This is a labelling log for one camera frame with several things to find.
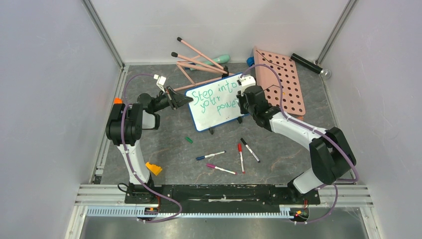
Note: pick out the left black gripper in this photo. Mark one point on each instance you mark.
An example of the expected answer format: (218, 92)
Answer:
(175, 99)

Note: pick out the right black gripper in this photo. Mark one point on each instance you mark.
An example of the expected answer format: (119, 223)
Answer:
(241, 102)

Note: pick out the blue framed whiteboard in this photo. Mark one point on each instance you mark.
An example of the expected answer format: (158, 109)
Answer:
(214, 103)

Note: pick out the green marker cap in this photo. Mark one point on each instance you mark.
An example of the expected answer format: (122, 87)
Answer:
(188, 139)

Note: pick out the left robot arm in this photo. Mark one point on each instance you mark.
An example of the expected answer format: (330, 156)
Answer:
(125, 126)

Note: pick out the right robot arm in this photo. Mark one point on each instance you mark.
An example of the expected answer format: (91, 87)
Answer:
(330, 153)

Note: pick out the red whiteboard marker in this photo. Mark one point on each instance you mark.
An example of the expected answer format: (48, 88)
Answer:
(239, 146)

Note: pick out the black whiteboard marker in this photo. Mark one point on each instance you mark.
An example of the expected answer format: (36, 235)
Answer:
(250, 150)

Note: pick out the blue whiteboard marker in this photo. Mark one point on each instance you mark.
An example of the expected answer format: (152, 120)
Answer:
(210, 155)

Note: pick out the pink whiteboard marker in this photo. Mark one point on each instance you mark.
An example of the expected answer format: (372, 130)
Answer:
(220, 169)

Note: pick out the blue toy car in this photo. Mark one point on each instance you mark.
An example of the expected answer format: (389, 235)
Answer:
(250, 61)

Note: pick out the pink folding tripod stand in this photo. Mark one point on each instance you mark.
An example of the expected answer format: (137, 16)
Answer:
(200, 62)

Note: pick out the pink perforated board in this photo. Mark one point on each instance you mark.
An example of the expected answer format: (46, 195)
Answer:
(280, 81)

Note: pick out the mint green bottle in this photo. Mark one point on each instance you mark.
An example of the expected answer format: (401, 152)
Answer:
(220, 60)

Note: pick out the orange clip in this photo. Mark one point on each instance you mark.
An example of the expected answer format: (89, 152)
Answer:
(118, 101)

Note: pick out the yellow plastic wedge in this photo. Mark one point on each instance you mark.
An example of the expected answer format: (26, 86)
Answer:
(154, 169)

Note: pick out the black flashlight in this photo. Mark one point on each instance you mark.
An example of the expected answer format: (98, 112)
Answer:
(324, 73)

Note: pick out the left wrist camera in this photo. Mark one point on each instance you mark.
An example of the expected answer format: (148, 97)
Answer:
(160, 82)

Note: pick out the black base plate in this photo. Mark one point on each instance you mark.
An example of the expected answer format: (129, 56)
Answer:
(222, 199)

